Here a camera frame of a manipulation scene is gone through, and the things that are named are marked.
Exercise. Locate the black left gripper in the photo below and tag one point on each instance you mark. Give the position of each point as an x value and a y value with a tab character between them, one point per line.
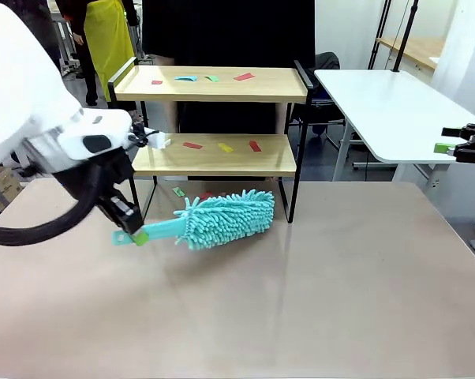
99	177

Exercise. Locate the teal microfiber duster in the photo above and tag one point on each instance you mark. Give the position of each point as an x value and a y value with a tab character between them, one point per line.
229	217

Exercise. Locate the person's right forearm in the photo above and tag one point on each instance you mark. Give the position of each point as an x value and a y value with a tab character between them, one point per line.
175	116

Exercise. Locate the person's left forearm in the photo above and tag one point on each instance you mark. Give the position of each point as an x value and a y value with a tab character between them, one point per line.
280	118

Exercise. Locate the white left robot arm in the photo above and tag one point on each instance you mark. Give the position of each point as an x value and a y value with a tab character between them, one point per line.
24	79

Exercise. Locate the white side table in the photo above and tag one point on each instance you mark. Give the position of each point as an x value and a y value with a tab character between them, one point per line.
379	110

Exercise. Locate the wooden background desk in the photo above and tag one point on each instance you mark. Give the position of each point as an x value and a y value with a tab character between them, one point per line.
419	49

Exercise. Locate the long red paper strip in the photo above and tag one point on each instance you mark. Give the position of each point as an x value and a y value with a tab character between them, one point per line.
193	145

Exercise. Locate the black stand pole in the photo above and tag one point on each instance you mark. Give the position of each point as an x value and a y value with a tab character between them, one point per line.
406	31

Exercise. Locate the yellow paper scrap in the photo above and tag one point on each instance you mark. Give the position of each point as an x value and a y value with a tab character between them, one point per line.
225	147

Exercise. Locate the cardboard box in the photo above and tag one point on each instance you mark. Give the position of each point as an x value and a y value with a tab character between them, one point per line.
6	183

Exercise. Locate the black tripod legs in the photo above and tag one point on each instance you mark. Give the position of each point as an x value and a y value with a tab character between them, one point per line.
380	35

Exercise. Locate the short red paper strip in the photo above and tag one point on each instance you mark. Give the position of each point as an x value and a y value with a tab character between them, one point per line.
255	146

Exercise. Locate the blue paper scrap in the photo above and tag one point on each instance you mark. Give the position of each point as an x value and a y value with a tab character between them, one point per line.
185	78

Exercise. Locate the black office chair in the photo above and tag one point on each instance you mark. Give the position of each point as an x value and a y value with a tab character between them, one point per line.
326	63

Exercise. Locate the bright green paper strip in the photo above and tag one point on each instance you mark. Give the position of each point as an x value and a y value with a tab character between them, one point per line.
212	78

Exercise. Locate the person in yellow apron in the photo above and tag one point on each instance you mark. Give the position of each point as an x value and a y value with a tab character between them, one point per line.
107	39

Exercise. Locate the wide red paper strip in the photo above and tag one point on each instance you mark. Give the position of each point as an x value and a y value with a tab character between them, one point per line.
244	76

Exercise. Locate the person in black shirt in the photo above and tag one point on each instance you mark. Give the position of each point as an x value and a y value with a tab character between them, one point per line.
229	35

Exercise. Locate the person in dark grey clothes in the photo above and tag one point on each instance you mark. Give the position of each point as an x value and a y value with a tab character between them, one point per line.
48	23

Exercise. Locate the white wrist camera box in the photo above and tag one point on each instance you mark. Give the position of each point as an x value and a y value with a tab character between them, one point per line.
158	141

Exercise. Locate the two-tier wooden shelf black frame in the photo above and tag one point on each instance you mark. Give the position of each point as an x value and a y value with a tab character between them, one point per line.
214	91

